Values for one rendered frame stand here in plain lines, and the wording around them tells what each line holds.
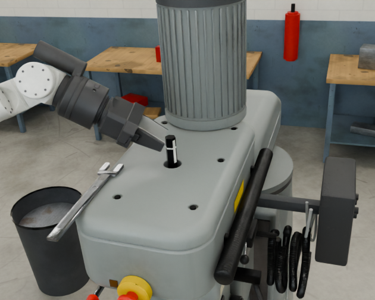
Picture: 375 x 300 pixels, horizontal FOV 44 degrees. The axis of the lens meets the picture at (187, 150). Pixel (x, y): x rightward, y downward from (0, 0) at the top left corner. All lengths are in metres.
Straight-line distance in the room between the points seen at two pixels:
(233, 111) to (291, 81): 4.23
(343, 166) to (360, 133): 3.60
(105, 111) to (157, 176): 0.16
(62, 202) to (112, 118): 2.63
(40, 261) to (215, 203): 2.53
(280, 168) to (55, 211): 2.13
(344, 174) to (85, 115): 0.68
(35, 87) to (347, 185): 0.76
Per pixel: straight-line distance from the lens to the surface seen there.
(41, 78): 0.87
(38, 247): 3.20
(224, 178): 0.89
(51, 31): 6.17
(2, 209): 4.55
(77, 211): 0.84
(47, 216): 3.37
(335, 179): 1.22
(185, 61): 1.02
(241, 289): 1.27
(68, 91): 0.88
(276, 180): 1.51
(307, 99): 5.36
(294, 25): 4.99
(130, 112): 0.90
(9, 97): 0.98
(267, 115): 1.51
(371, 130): 4.84
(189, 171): 0.92
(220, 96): 1.05
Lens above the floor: 2.36
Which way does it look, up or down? 28 degrees down
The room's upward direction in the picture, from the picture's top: 4 degrees counter-clockwise
